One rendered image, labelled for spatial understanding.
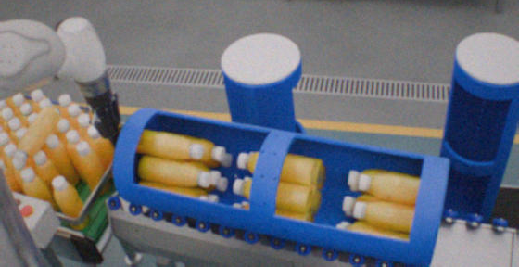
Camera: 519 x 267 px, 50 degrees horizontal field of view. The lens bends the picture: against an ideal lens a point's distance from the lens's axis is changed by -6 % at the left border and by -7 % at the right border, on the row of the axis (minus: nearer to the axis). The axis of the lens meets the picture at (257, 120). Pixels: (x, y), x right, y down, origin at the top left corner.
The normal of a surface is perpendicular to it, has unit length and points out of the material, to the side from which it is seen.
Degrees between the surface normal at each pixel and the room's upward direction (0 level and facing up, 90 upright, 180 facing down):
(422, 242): 69
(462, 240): 0
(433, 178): 3
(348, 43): 0
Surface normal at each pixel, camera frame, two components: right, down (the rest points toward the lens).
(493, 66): -0.11, -0.71
